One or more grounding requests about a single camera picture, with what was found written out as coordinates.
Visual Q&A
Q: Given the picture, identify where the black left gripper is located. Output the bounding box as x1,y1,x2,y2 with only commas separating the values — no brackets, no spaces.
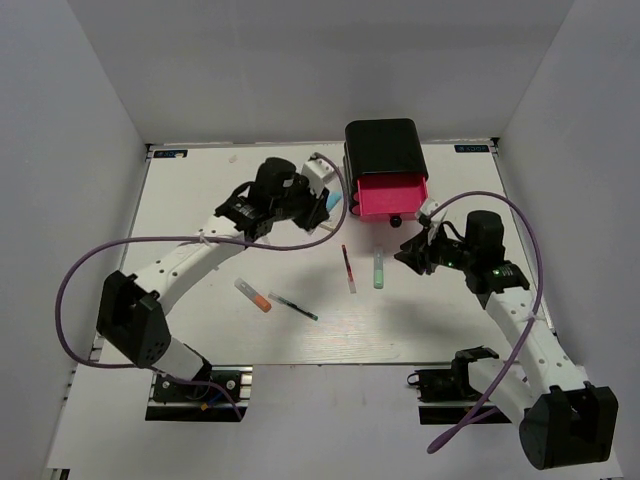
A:
272,174,331,232

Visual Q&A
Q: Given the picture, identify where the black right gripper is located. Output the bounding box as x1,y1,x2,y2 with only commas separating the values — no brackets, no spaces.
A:
395,221,477,274

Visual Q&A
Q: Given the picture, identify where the blue highlighter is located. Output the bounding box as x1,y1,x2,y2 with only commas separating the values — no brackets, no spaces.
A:
326,192,343,212

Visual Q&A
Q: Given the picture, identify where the green highlighter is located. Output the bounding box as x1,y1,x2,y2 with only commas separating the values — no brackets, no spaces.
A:
373,247,384,289

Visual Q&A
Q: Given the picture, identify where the pink top drawer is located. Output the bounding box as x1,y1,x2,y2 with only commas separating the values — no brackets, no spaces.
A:
350,173,428,228

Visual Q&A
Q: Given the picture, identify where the orange highlighter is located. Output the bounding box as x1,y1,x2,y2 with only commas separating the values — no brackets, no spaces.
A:
234,278,272,313

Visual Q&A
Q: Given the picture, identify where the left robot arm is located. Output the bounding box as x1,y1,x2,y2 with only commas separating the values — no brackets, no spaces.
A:
97,154,338,399

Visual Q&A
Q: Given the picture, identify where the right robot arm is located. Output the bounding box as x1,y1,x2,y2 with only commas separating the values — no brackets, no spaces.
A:
394,210,618,470

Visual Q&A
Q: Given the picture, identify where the white eraser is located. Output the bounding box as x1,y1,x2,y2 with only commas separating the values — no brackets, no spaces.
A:
319,223,337,232

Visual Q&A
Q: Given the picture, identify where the red gel pen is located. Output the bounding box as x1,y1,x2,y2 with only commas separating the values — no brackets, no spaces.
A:
341,244,357,294

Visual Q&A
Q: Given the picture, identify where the black drawer cabinet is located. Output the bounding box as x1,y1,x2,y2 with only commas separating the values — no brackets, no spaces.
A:
343,118,429,211

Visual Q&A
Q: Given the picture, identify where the green gel pen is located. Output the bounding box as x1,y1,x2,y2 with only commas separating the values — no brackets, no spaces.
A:
268,292,319,321

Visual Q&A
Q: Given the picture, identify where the right logo sticker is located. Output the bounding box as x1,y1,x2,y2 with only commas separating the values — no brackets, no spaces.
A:
454,144,490,153

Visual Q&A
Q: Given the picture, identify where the logo sticker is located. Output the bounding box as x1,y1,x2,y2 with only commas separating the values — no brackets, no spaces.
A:
454,144,490,153
153,149,188,159

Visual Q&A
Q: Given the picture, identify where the left logo sticker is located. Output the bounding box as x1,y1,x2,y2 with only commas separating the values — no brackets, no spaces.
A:
153,149,188,159

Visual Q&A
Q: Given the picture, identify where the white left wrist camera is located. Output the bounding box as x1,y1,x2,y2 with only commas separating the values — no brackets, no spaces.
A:
301,153,336,198

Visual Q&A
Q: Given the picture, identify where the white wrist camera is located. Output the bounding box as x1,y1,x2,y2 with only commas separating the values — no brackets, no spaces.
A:
415,198,447,237
301,153,336,198

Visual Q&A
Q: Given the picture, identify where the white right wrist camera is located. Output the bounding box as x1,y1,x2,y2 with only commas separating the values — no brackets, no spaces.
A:
415,198,447,237

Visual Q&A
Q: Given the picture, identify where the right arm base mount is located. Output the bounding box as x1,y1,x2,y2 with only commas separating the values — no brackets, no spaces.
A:
407,346,499,426

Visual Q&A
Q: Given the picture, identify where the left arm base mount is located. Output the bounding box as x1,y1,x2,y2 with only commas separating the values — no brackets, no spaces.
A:
145,366,253,423

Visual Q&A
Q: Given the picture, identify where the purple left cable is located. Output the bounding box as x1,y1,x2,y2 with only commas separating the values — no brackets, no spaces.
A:
57,154,349,420

